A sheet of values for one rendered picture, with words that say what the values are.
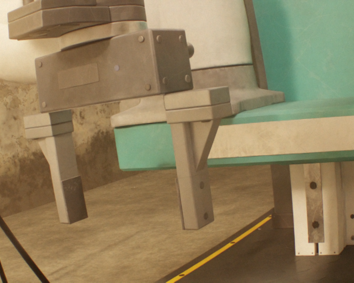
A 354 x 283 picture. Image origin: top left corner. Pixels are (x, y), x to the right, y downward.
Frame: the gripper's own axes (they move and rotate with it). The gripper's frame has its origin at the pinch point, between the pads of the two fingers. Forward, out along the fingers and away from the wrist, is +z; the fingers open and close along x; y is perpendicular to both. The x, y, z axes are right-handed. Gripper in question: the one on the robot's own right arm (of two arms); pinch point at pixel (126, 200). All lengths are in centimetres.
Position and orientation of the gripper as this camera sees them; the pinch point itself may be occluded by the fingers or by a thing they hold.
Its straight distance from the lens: 47.1
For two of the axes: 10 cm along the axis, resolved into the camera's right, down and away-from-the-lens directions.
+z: 1.4, 9.8, 1.1
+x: -8.2, 0.5, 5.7
